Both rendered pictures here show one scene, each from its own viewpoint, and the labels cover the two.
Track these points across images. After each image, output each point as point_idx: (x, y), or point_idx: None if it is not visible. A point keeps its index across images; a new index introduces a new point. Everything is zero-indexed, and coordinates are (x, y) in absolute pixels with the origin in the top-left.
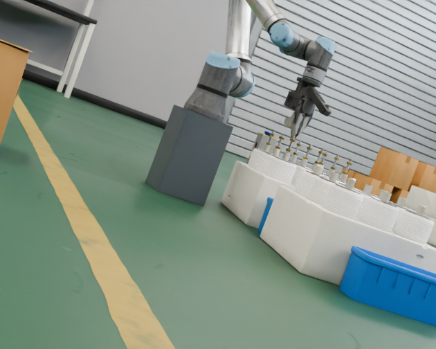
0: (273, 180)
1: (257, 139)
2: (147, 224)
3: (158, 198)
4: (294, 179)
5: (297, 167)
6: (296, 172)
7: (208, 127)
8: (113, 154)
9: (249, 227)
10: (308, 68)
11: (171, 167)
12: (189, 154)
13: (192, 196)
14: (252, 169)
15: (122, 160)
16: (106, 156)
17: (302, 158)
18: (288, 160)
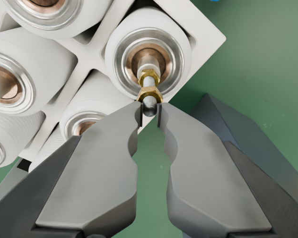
0: (209, 21)
1: None
2: None
3: None
4: (56, 57)
5: (41, 73)
6: (48, 65)
7: (293, 191)
8: (141, 232)
9: (205, 8)
10: None
11: (267, 140)
12: (269, 150)
13: (224, 105)
14: (153, 117)
15: (150, 218)
16: (168, 221)
17: None
18: (117, 72)
